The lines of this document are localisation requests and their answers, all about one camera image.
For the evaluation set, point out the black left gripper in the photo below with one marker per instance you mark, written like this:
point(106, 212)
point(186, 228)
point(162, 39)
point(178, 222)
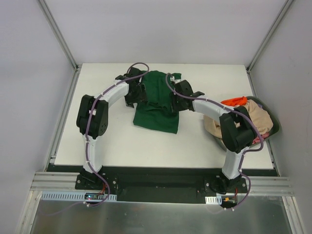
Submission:
point(136, 95)

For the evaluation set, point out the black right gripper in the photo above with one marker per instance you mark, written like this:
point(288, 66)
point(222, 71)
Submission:
point(177, 103)

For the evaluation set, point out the green t shirt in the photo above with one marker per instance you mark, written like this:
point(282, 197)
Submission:
point(156, 113)

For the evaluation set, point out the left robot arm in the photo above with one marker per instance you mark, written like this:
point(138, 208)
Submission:
point(92, 121)

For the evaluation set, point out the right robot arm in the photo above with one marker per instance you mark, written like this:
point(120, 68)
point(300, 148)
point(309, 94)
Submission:
point(237, 128)

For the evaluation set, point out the orange t shirt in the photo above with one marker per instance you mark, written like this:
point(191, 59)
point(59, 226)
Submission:
point(234, 102)

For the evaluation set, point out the beige t shirt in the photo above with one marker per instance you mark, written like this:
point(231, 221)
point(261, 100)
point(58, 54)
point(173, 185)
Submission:
point(260, 118)

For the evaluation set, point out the pink t shirt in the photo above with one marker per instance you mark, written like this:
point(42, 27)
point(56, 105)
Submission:
point(257, 139)

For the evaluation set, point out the grey laundry basket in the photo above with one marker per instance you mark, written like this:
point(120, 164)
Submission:
point(261, 104)

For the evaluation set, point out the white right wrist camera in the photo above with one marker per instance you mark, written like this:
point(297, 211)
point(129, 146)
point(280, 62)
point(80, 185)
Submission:
point(175, 80)

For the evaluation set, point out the left aluminium frame post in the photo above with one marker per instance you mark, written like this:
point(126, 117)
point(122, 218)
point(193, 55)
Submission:
point(57, 33)

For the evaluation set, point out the aluminium frame post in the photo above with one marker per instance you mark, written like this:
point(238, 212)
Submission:
point(270, 33)
point(57, 33)

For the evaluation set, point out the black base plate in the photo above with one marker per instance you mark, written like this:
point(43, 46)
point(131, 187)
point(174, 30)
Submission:
point(157, 185)

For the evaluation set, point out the right white cable duct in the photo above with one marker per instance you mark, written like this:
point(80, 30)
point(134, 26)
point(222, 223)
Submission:
point(213, 200)

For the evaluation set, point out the white cable duct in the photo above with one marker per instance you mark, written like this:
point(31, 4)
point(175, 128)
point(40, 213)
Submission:
point(213, 200)
point(77, 196)

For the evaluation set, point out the left aluminium side rail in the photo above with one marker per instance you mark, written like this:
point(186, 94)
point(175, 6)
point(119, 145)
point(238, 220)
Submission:
point(62, 118)

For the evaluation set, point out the front aluminium rail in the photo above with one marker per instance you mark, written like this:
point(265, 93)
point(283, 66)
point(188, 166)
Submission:
point(260, 185)

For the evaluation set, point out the left white cable duct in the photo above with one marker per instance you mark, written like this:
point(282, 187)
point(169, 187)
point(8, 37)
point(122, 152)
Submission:
point(77, 196)

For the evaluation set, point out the right aluminium frame post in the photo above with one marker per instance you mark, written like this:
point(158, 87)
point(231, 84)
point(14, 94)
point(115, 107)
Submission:
point(270, 33)

